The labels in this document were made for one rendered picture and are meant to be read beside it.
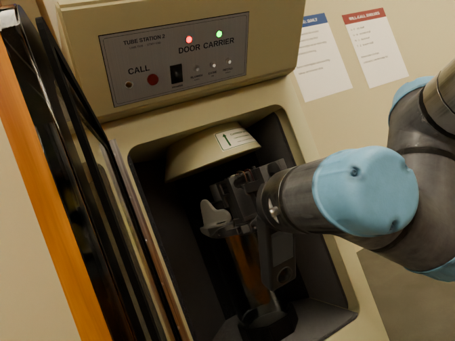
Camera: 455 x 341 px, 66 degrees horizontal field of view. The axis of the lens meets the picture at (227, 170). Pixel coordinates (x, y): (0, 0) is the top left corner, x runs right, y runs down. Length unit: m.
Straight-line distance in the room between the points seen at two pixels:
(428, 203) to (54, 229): 0.35
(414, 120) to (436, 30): 1.31
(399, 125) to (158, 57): 0.29
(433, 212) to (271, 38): 0.31
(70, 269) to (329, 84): 1.03
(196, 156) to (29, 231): 0.49
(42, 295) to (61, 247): 0.54
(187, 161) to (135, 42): 0.19
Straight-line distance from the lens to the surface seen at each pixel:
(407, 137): 0.42
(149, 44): 0.44
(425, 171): 0.40
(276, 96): 0.57
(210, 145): 0.53
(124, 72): 0.44
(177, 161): 0.55
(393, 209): 0.31
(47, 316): 0.91
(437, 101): 0.40
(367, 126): 1.29
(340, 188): 0.29
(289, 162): 0.59
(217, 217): 0.53
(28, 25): 0.19
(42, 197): 0.38
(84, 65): 0.43
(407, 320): 0.74
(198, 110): 0.51
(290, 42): 0.55
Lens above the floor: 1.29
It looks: 1 degrees up
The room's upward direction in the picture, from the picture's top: 20 degrees counter-clockwise
